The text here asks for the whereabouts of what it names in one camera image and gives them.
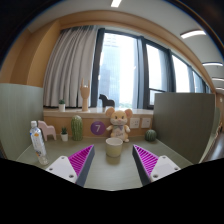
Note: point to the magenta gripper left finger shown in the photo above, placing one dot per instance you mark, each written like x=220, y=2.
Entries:
x=74, y=168

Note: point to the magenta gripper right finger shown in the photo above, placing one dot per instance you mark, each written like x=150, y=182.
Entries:
x=152, y=167

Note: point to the clear plastic water bottle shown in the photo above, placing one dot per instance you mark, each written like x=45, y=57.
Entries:
x=38, y=143

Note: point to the round green ceramic cactus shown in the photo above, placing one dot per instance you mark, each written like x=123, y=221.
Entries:
x=150, y=135

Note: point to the small potted plant on table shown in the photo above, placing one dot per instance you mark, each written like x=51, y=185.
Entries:
x=64, y=134

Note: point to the pale yellow paper cup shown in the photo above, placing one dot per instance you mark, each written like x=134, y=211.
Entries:
x=114, y=147

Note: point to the tall green ceramic cactus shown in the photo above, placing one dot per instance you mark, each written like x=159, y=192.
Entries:
x=77, y=128

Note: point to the pink toy horse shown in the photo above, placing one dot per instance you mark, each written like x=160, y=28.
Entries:
x=47, y=130

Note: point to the right green partition panel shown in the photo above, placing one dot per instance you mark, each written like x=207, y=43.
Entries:
x=183, y=122

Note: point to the green partition panel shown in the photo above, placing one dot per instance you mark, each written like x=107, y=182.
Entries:
x=19, y=106
x=183, y=122

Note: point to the plush mouse toy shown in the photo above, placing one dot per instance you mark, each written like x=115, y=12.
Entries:
x=118, y=119

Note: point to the small potted plant on sill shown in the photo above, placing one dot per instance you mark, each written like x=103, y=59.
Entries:
x=61, y=105

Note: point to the black toy horse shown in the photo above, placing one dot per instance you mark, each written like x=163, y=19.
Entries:
x=106, y=101

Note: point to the wooden hand sculpture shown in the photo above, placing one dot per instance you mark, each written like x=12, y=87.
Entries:
x=85, y=92

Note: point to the left green partition panel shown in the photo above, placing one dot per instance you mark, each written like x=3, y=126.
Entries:
x=19, y=106

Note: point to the grey curtain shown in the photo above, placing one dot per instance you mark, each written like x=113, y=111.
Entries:
x=71, y=61

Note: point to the white wall socket right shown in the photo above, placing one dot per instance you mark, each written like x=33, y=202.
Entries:
x=146, y=123

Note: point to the white wall socket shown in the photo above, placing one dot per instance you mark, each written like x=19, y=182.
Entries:
x=134, y=123
x=146, y=123

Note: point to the white wall socket left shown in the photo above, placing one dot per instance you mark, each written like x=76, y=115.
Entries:
x=134, y=123

